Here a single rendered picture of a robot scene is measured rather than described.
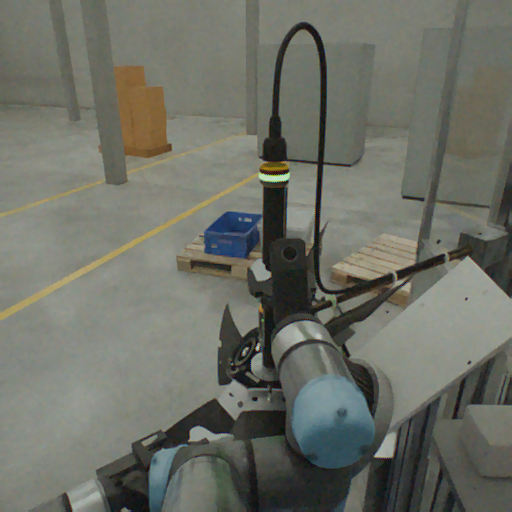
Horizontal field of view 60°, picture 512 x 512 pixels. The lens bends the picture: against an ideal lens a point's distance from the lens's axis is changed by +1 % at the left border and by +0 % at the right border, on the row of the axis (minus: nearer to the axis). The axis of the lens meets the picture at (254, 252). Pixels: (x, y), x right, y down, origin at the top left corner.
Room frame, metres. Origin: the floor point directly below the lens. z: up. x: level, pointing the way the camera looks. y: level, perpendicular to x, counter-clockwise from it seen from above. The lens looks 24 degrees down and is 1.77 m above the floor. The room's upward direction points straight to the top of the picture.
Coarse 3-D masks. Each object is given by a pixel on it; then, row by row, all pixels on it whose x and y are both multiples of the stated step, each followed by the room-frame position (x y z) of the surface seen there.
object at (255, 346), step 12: (252, 336) 0.77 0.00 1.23; (240, 348) 0.76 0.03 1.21; (252, 348) 0.71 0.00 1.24; (228, 360) 0.74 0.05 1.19; (240, 360) 0.72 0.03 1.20; (228, 372) 0.70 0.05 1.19; (240, 372) 0.67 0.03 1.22; (240, 384) 0.68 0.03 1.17; (252, 384) 0.67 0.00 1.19; (264, 384) 0.67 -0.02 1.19; (276, 384) 0.67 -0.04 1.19
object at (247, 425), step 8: (240, 416) 0.59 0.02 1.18; (248, 416) 0.58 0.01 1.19; (256, 416) 0.59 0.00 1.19; (264, 416) 0.58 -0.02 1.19; (272, 416) 0.58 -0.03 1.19; (280, 416) 0.58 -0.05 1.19; (240, 424) 0.57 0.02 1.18; (248, 424) 0.57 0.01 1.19; (256, 424) 0.57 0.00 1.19; (264, 424) 0.57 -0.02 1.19; (272, 424) 0.56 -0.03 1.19; (280, 424) 0.57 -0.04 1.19; (232, 432) 0.56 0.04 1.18; (240, 432) 0.55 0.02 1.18; (248, 432) 0.55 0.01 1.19; (256, 432) 0.55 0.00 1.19; (264, 432) 0.55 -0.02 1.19; (272, 432) 0.55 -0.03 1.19; (280, 432) 0.55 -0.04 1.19
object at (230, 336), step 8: (224, 312) 1.04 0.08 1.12; (224, 320) 1.01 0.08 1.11; (232, 320) 0.94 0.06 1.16; (224, 328) 0.99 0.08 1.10; (232, 328) 0.92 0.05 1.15; (224, 336) 0.97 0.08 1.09; (232, 336) 0.91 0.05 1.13; (240, 336) 0.86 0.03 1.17; (224, 344) 0.96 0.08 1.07; (232, 344) 0.90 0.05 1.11; (224, 352) 0.95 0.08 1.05; (224, 360) 0.95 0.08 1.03; (224, 368) 0.94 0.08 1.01; (224, 376) 0.93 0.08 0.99; (224, 384) 0.92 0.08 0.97
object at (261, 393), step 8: (248, 392) 0.65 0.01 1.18; (256, 392) 0.65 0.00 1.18; (264, 392) 0.65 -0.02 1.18; (272, 392) 0.65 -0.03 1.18; (280, 392) 0.65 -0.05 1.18; (248, 400) 0.63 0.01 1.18; (264, 400) 0.63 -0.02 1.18; (280, 400) 0.63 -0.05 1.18; (248, 408) 0.61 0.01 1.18; (256, 408) 0.61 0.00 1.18; (264, 408) 0.61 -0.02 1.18; (272, 408) 0.61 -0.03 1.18; (280, 408) 0.61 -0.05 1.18
